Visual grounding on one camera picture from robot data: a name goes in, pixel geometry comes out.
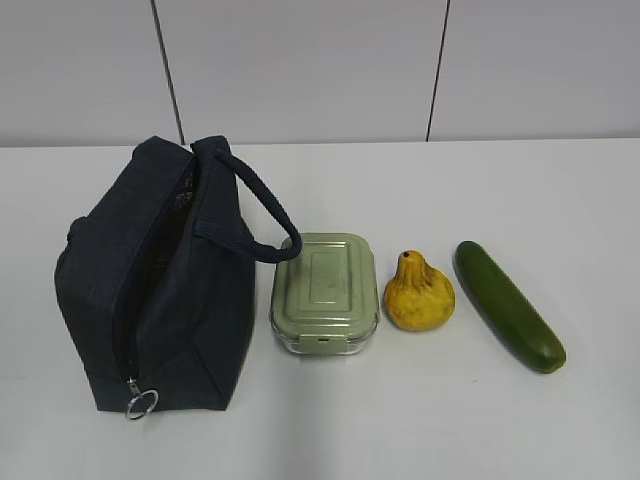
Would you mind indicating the green lidded glass food container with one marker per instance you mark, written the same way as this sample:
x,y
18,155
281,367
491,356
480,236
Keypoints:
x,y
325,301

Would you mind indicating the yellow pear-shaped gourd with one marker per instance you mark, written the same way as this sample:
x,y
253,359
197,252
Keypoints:
x,y
418,297

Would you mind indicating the dark navy fabric lunch bag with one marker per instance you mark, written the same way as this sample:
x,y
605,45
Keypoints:
x,y
156,284

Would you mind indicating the dark green cucumber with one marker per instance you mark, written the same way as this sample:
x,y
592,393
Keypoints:
x,y
507,312

